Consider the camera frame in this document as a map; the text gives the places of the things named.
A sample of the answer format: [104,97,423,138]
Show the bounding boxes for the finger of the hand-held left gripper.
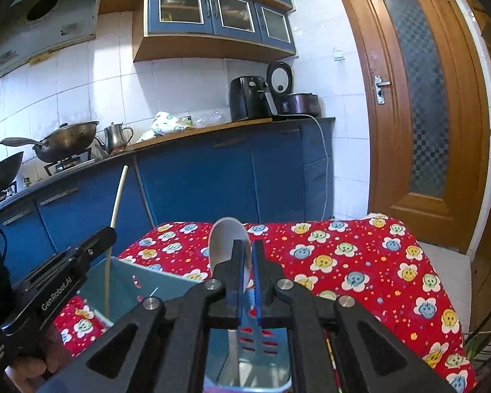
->
[71,226,118,270]

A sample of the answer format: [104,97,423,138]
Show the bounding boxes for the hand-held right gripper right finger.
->
[253,240,456,393]

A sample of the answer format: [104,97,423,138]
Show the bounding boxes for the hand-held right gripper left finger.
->
[62,240,246,393]

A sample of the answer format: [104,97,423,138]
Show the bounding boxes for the pale wooden chopstick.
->
[105,166,129,314]

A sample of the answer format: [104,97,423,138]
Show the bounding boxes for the white spoon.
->
[208,217,255,389]

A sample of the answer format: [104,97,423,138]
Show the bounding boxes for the light blue utensil basket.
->
[76,256,293,393]

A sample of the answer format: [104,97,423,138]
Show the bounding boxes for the person's left hand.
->
[4,327,73,393]

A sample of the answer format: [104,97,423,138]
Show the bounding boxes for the gas stove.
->
[0,147,103,209]

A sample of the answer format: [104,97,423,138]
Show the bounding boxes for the red floral tablecloth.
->
[51,219,477,393]

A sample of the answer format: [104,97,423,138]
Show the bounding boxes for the blue base cabinets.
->
[0,117,336,271]

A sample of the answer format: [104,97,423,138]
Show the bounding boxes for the metal wok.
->
[0,121,100,163]

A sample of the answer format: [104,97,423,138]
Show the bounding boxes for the metal kettle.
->
[95,122,134,153]

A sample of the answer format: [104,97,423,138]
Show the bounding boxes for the black frying pan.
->
[0,151,25,191]

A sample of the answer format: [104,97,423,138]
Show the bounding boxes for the white cloth on counter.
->
[137,111,181,143]

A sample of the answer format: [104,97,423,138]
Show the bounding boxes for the wooden door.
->
[331,0,491,254]

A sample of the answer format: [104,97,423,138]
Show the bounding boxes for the dark cooking pot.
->
[266,61,322,119]

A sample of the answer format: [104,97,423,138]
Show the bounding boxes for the black air fryer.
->
[229,76,278,122]

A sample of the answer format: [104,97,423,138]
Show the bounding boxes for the grey range hood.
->
[0,0,109,80]

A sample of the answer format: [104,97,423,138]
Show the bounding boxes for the green plant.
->
[464,327,491,373]

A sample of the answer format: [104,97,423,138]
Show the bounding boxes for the white power cable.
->
[307,114,330,222]

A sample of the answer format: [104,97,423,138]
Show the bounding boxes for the metal door handle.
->
[373,76,392,105]

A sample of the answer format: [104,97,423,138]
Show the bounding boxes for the blue wall cabinet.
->
[98,0,299,63]

